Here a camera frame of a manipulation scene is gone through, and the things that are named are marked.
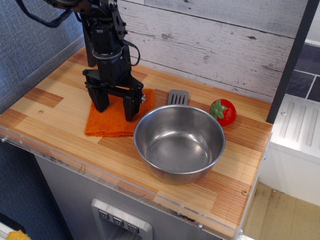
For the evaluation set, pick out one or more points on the grey slotted spatula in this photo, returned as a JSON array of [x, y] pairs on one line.
[[178, 97]]

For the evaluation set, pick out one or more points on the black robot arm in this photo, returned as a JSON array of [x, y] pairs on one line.
[[106, 47]]

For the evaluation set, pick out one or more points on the stainless steel pot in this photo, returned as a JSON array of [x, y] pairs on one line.
[[179, 144]]

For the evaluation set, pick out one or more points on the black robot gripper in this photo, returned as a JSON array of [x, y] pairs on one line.
[[113, 77]]

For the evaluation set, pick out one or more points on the white ribbed cabinet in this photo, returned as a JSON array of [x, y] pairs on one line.
[[292, 159]]

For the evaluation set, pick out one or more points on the red toy strawberry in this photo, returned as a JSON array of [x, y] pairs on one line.
[[223, 111]]

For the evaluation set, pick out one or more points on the yellow object bottom left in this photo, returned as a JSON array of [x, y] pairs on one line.
[[17, 235]]

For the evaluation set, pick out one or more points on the dark grey right post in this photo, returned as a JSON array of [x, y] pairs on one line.
[[299, 41]]

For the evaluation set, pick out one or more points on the orange cloth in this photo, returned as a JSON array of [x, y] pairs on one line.
[[112, 121]]

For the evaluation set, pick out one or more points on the grey control panel with buttons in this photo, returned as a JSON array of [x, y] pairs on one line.
[[115, 224]]

